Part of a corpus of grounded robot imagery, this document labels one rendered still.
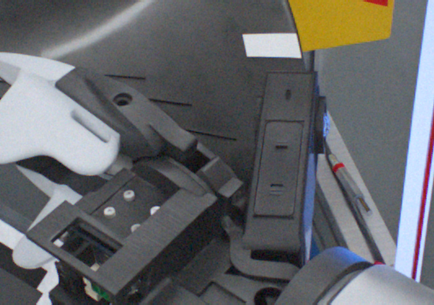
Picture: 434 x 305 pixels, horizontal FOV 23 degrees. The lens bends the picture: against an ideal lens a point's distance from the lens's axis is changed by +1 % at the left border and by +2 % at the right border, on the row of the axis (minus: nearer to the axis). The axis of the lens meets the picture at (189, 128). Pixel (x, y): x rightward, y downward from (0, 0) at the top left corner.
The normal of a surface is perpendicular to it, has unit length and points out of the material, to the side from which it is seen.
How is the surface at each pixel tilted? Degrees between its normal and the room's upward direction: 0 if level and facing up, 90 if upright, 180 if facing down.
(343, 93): 90
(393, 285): 22
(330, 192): 0
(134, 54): 15
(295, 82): 7
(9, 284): 50
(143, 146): 96
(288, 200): 7
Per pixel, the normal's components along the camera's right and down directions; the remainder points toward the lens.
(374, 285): 0.01, -0.81
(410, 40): 0.20, 0.61
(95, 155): 0.07, -0.61
